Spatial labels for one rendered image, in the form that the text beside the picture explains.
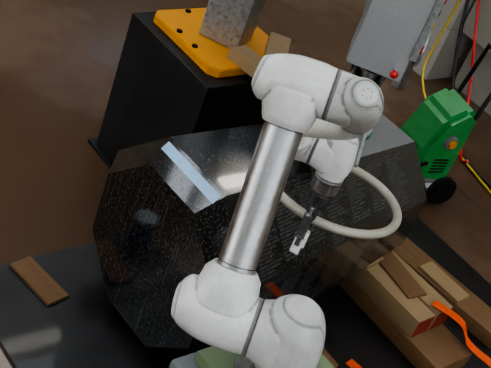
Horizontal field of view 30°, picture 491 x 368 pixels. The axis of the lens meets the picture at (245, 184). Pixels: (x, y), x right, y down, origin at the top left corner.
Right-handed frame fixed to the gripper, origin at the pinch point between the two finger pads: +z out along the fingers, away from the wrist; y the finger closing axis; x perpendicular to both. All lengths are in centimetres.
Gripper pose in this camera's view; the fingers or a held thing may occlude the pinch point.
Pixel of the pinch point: (299, 242)
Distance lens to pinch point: 295.4
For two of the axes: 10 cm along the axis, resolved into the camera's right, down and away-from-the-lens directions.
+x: -8.5, -4.7, 2.2
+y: 4.1, -3.4, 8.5
